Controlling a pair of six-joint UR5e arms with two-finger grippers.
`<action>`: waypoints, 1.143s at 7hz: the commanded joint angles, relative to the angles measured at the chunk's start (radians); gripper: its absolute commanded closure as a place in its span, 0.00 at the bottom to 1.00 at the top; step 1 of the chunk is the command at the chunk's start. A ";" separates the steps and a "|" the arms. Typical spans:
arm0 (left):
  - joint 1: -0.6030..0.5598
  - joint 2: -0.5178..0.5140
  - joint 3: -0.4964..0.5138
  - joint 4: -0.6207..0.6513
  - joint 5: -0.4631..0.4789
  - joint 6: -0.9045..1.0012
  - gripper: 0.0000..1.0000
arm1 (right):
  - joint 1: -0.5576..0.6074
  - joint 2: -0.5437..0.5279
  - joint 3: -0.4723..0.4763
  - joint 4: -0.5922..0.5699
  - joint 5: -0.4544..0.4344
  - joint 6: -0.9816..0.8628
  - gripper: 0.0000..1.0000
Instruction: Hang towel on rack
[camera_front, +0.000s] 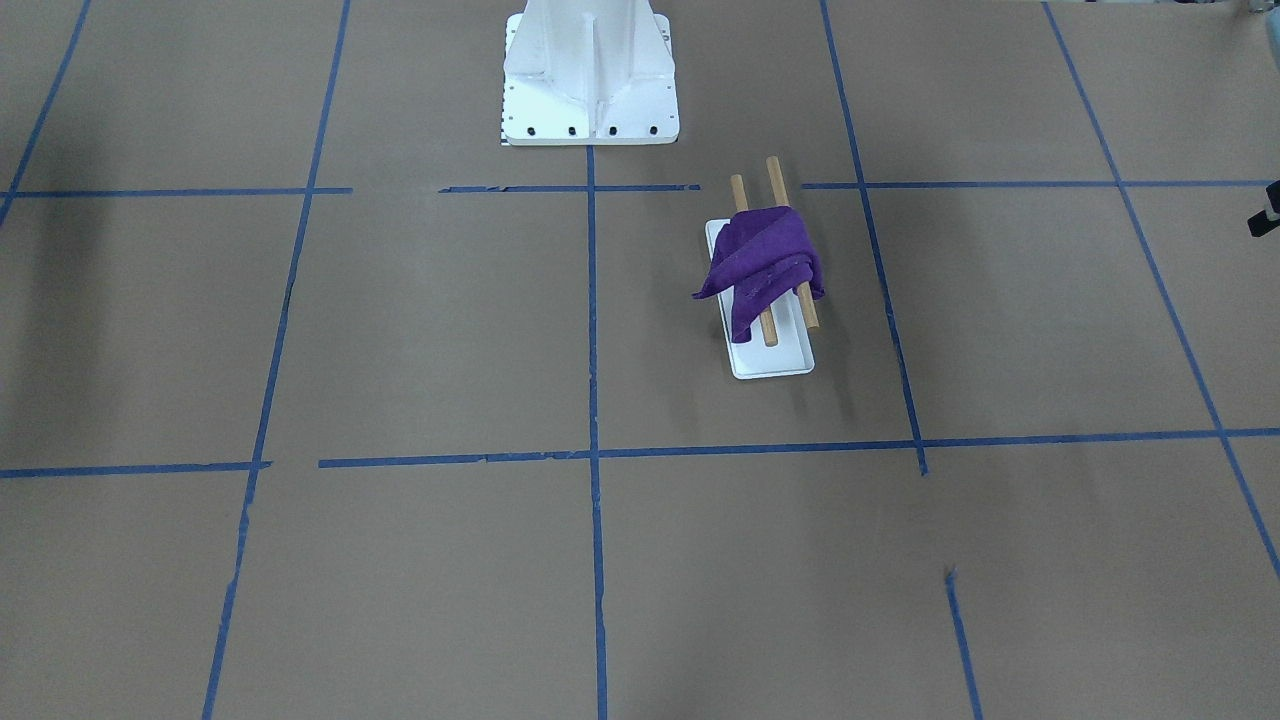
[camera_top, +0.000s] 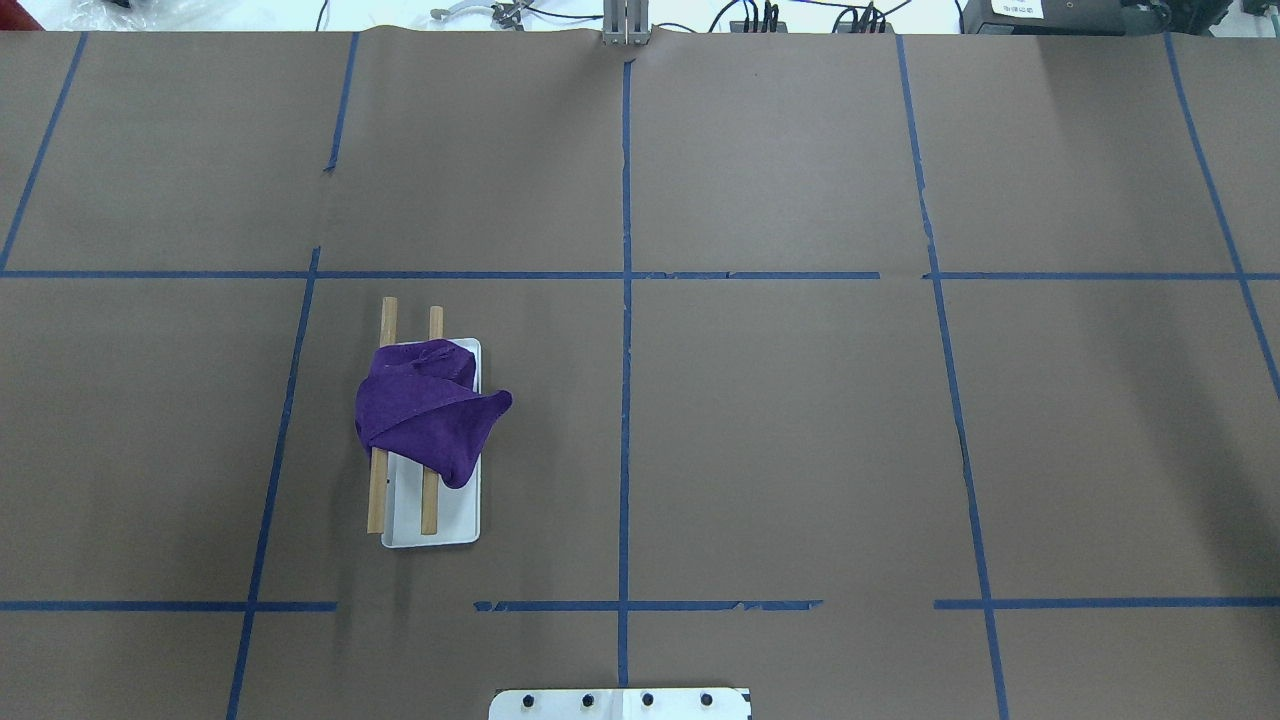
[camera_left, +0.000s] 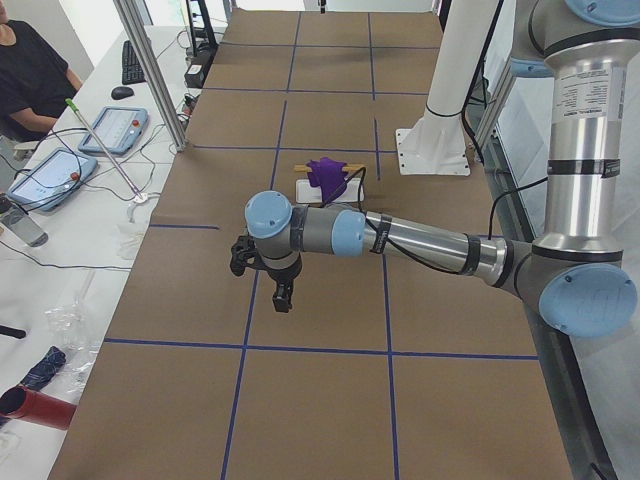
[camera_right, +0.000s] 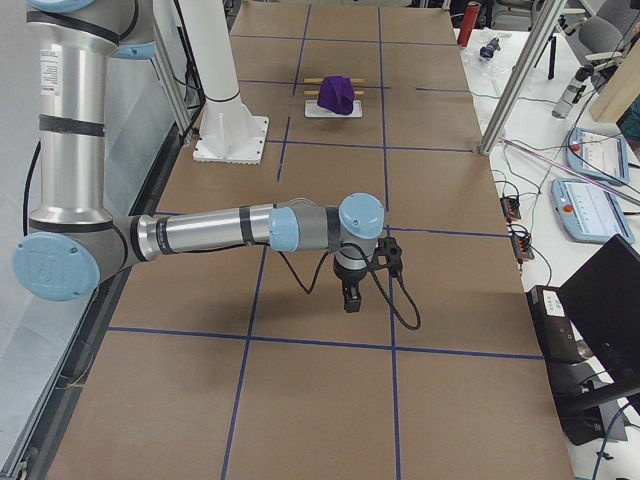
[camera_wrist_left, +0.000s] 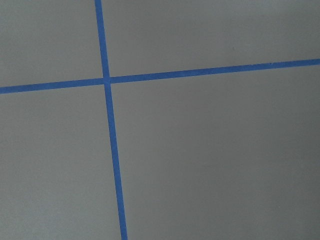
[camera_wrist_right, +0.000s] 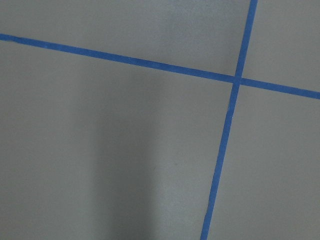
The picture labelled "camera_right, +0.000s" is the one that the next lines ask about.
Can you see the near blue teach pendant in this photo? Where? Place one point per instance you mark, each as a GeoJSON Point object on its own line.
{"type": "Point", "coordinates": [587, 213]}

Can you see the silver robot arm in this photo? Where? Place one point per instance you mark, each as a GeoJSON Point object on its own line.
{"type": "Point", "coordinates": [74, 243]}

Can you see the wooden rack bar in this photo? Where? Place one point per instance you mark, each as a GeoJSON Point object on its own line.
{"type": "Point", "coordinates": [310, 92]}
{"type": "Point", "coordinates": [319, 80]}

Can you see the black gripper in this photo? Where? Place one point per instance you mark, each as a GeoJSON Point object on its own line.
{"type": "Point", "coordinates": [347, 276]}

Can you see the blue teach pendant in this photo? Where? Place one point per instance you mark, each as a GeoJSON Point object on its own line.
{"type": "Point", "coordinates": [599, 156]}
{"type": "Point", "coordinates": [587, 213]}

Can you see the far blue teach pendant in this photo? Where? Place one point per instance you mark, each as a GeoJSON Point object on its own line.
{"type": "Point", "coordinates": [599, 156]}

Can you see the right wooden rack bar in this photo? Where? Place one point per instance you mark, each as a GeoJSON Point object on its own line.
{"type": "Point", "coordinates": [310, 92]}

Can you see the folded dark blue umbrella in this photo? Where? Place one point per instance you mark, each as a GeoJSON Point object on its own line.
{"type": "Point", "coordinates": [488, 51]}

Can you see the black laptop computer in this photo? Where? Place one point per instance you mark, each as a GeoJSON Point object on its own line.
{"type": "Point", "coordinates": [588, 331]}

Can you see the white camera stand pole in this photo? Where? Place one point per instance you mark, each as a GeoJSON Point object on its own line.
{"type": "Point", "coordinates": [228, 131]}

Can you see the clear water bottle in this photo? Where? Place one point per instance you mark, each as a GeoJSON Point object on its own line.
{"type": "Point", "coordinates": [573, 91]}

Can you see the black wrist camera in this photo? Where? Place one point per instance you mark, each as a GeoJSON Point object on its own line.
{"type": "Point", "coordinates": [388, 256]}

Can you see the red cylinder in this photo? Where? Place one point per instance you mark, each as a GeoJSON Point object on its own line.
{"type": "Point", "coordinates": [469, 19]}

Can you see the purple towel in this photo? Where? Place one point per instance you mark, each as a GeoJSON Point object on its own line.
{"type": "Point", "coordinates": [340, 106]}

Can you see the left wooden rack bar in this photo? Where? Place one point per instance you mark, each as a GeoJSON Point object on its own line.
{"type": "Point", "coordinates": [319, 80]}

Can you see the aluminium frame post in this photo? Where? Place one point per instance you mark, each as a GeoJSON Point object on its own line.
{"type": "Point", "coordinates": [537, 38]}

